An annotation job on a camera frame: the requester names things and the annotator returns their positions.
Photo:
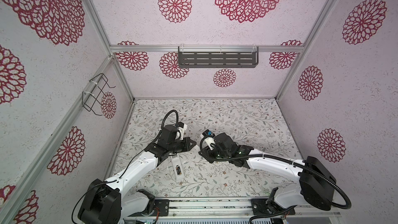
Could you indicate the white remote control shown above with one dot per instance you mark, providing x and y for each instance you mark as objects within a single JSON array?
[{"x": 176, "y": 161}]

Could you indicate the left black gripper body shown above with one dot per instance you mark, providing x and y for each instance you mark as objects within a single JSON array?
[{"x": 179, "y": 146}]

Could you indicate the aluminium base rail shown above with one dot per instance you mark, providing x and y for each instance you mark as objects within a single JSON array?
[{"x": 200, "y": 208}]

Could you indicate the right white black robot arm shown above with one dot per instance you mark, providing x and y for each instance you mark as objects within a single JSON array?
[{"x": 311, "y": 179}]

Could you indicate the black wire wall basket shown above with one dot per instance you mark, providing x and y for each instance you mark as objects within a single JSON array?
[{"x": 100, "y": 100}]

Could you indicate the black AAA battery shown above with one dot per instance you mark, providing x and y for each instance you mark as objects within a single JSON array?
[{"x": 178, "y": 170}]

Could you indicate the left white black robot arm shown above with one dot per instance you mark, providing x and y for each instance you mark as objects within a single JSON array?
[{"x": 107, "y": 202}]

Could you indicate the grey slotted wall shelf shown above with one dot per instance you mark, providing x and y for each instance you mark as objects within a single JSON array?
[{"x": 190, "y": 59}]

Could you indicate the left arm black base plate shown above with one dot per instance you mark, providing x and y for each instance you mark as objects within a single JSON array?
[{"x": 157, "y": 207}]

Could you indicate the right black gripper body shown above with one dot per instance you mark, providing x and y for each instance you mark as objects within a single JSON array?
[{"x": 216, "y": 153}]

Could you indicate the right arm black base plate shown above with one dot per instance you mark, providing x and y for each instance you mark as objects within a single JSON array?
[{"x": 264, "y": 207}]

